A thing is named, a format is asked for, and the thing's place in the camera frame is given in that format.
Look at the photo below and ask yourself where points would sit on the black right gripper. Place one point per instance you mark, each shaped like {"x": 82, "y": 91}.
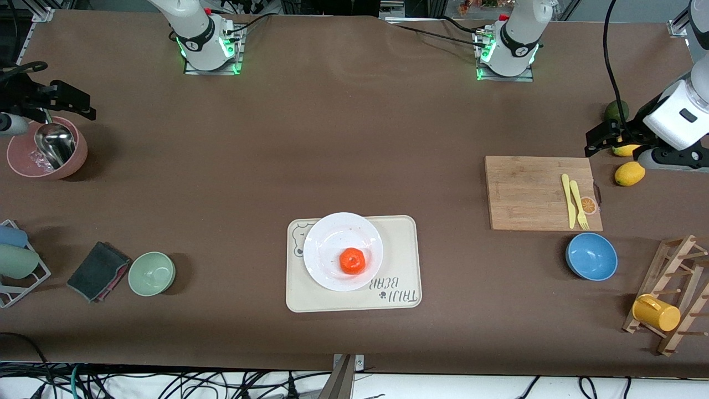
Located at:
{"x": 18, "y": 93}

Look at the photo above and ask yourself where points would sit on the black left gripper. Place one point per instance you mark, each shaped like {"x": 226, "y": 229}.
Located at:
{"x": 633, "y": 128}

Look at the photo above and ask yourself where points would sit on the orange mandarin fruit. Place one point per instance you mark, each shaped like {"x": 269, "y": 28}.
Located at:
{"x": 353, "y": 261}

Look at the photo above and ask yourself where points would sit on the white round plate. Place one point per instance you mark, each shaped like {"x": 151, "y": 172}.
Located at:
{"x": 332, "y": 244}

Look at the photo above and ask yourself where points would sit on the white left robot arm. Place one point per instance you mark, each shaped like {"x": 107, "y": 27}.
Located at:
{"x": 518, "y": 39}

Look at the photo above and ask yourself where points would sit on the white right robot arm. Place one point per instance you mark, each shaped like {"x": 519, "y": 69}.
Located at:
{"x": 194, "y": 33}

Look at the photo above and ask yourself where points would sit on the yellow lemon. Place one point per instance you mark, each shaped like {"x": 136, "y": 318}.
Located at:
{"x": 626, "y": 151}
{"x": 630, "y": 174}

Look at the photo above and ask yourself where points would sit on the dark green lime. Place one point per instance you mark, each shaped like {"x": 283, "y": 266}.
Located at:
{"x": 612, "y": 111}

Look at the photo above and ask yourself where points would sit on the metal scoop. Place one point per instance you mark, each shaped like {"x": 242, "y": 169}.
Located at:
{"x": 55, "y": 145}

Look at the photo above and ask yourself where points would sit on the pink bowl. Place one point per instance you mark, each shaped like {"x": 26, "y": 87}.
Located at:
{"x": 22, "y": 160}

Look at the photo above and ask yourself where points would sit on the yellow plastic fork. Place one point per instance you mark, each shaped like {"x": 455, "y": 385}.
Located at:
{"x": 577, "y": 197}

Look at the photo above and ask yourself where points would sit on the orange slice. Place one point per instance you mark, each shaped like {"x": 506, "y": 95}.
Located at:
{"x": 590, "y": 206}

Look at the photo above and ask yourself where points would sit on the yellow plastic knife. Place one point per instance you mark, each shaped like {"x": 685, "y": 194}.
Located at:
{"x": 567, "y": 191}

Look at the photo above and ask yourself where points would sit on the wooden cutting board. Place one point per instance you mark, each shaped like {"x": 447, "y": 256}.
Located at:
{"x": 515, "y": 188}

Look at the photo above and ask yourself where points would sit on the blue bowl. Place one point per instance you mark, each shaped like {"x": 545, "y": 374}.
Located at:
{"x": 591, "y": 257}

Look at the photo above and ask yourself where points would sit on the pale blue cup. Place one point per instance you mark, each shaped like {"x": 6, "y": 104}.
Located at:
{"x": 11, "y": 236}

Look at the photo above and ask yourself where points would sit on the pale green cup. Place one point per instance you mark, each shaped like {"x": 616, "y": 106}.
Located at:
{"x": 16, "y": 261}

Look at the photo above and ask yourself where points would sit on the dark grey folded cloth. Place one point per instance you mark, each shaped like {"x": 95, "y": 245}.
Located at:
{"x": 97, "y": 271}

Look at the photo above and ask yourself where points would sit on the yellow mug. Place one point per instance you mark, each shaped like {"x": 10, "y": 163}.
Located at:
{"x": 659, "y": 316}

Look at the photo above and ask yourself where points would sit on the pale green bowl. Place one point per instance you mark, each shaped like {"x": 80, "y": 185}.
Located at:
{"x": 151, "y": 274}

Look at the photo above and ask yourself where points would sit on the wooden cup drying rack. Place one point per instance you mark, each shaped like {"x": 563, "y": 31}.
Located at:
{"x": 671, "y": 339}

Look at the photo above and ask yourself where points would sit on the cream tray with bear print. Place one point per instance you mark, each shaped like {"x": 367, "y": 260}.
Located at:
{"x": 399, "y": 238}

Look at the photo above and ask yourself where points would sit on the aluminium frame post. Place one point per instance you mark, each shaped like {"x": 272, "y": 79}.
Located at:
{"x": 43, "y": 11}
{"x": 682, "y": 22}

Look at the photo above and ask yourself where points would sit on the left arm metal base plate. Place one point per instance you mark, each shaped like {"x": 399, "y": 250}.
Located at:
{"x": 526, "y": 77}

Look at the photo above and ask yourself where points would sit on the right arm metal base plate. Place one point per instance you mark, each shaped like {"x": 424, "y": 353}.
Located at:
{"x": 191, "y": 71}

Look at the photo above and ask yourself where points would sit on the grey metal camera bracket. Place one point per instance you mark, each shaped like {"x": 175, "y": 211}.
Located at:
{"x": 343, "y": 382}

